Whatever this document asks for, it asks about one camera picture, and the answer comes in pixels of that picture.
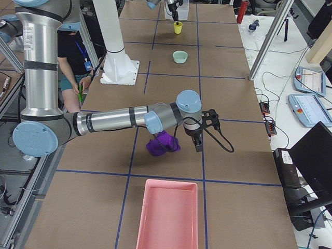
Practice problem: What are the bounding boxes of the clear plastic box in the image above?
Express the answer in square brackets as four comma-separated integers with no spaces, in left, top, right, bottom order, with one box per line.
[164,0,189,21]

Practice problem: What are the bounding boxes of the black monitor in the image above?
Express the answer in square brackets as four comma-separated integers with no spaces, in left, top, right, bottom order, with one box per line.
[289,122,331,196]

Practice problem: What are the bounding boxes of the aluminium frame post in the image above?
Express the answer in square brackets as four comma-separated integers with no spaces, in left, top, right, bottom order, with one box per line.
[248,0,294,80]

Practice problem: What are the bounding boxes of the orange black adapter box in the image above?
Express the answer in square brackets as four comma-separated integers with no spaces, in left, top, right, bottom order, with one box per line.
[259,102,270,115]

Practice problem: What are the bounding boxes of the seated person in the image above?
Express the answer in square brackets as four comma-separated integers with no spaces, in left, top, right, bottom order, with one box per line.
[58,31,93,113]

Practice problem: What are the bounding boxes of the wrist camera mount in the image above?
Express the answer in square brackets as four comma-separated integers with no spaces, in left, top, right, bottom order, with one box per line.
[202,109,221,131]

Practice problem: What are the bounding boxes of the green object in hand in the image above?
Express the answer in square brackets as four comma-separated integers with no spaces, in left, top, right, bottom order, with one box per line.
[78,84,83,104]

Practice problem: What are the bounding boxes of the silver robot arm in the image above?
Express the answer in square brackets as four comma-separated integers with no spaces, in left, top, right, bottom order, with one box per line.
[146,0,184,24]
[12,1,203,157]

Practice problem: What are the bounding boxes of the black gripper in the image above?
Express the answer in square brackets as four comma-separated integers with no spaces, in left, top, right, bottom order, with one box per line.
[183,123,203,152]
[165,0,183,25]

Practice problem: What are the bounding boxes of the far teach pendant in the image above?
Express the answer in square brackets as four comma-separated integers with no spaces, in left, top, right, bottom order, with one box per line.
[294,66,326,97]

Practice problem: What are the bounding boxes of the yellow plastic cup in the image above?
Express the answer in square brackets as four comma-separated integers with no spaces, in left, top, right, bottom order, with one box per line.
[174,21,183,34]

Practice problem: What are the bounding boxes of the purple cloth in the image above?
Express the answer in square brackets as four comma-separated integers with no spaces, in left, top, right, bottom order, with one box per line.
[146,131,181,156]

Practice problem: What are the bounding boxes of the mint green bowl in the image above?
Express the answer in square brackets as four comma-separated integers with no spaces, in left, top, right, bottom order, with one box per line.
[172,50,188,64]

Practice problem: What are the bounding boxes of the pink plastic bin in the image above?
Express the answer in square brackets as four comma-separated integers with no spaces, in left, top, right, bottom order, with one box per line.
[136,179,198,248]

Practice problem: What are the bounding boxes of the white pedestal column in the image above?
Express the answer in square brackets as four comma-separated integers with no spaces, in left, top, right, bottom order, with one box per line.
[93,0,140,86]

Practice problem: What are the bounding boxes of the teach pendant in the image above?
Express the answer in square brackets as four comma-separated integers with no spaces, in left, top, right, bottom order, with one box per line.
[294,66,326,97]
[288,93,331,128]

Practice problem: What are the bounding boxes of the black tripod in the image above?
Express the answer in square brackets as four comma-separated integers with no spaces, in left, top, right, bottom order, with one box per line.
[277,18,289,42]

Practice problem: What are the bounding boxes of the black computer box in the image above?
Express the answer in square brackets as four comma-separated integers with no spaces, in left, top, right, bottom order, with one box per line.
[273,148,308,189]

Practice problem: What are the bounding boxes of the red cylinder bottle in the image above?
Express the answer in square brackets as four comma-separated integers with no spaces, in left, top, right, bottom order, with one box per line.
[237,0,248,24]

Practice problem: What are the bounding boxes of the near teach pendant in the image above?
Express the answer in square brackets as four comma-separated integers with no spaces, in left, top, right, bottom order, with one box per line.
[288,93,331,128]

